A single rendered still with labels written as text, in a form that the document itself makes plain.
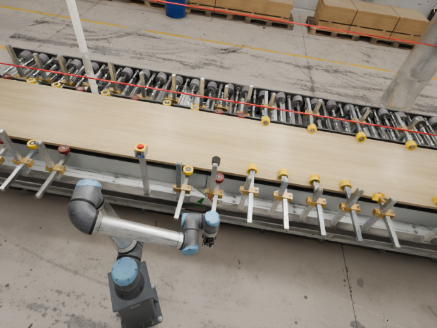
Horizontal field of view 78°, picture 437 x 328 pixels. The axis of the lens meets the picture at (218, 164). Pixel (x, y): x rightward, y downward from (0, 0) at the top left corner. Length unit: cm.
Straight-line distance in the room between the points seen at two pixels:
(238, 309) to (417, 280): 183
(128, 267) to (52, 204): 169
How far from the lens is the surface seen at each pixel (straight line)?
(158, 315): 258
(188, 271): 269
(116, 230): 139
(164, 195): 224
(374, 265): 330
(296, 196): 240
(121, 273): 181
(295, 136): 265
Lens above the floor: 253
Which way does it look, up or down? 48 degrees down
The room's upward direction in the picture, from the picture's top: 9 degrees clockwise
